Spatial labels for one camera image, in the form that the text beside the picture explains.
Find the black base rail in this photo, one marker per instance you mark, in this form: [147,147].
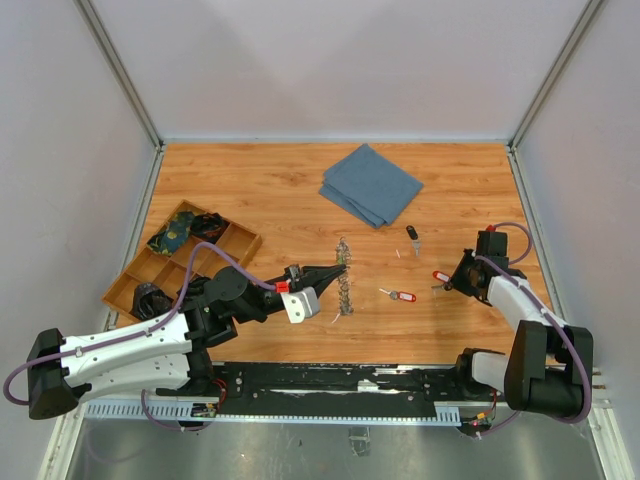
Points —
[331,390]

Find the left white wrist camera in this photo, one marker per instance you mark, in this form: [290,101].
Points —
[301,305]

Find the key with black tag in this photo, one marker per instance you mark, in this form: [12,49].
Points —
[415,239]

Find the metal disc with keyrings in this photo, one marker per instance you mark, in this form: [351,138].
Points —
[344,257]

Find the blue yellow patterned cloth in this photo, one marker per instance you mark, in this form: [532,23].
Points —
[173,236]

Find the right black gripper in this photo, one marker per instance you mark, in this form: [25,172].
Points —
[458,282]

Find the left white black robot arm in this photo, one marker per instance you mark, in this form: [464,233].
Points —
[167,355]

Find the dark bundle in tray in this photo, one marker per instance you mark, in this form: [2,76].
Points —
[149,302]

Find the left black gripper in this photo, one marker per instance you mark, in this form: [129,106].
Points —
[318,277]

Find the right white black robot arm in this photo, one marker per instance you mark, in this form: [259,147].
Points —
[550,367]

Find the folded blue cloth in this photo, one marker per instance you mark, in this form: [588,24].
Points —
[370,187]

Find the black bundle in tray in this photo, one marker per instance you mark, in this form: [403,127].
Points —
[208,227]

